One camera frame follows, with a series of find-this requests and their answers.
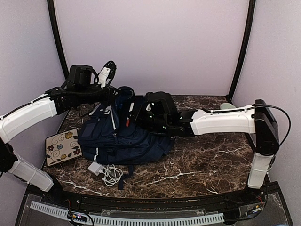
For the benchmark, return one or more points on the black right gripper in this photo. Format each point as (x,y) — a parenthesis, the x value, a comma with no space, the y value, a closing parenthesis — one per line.
(138,117)

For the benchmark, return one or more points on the white pen red cap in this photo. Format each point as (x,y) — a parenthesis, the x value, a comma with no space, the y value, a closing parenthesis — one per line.
(129,114)

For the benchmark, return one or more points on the navy blue student backpack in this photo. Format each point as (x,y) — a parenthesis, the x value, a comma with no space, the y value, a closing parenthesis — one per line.
(105,139)

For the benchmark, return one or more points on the white charger with cable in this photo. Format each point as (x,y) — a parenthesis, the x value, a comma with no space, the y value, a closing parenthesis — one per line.
(111,174)

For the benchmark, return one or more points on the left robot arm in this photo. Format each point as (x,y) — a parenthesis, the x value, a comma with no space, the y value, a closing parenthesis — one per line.
(83,86)

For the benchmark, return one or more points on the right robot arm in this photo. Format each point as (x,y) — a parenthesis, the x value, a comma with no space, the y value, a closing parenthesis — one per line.
(157,113)

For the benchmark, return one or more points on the green ceramic bowl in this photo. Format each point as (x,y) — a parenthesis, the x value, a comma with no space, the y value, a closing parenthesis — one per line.
(226,106)

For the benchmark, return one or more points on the small circuit board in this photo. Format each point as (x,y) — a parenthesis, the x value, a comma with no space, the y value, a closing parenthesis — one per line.
(77,217)

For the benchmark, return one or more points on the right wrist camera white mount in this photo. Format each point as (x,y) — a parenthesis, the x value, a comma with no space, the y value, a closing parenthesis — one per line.
(148,107)

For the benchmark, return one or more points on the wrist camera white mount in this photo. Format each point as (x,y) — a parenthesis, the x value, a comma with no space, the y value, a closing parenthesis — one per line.
(106,75)
(148,107)

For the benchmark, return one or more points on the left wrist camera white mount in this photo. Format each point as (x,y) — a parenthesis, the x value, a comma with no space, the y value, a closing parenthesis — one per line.
(106,75)

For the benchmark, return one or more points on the black front rail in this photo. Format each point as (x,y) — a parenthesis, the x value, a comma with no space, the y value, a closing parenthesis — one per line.
(94,201)

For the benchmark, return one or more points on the white slotted cable duct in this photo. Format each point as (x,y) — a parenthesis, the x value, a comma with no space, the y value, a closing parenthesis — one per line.
(131,218)

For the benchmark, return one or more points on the black frame post left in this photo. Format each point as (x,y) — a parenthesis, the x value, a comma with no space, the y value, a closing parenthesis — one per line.
(57,38)

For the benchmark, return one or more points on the black frame post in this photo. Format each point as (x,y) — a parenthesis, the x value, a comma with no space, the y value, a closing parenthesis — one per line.
(243,50)
(57,38)

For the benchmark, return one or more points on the black frame post right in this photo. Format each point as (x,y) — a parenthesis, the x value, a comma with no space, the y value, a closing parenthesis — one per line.
(243,50)

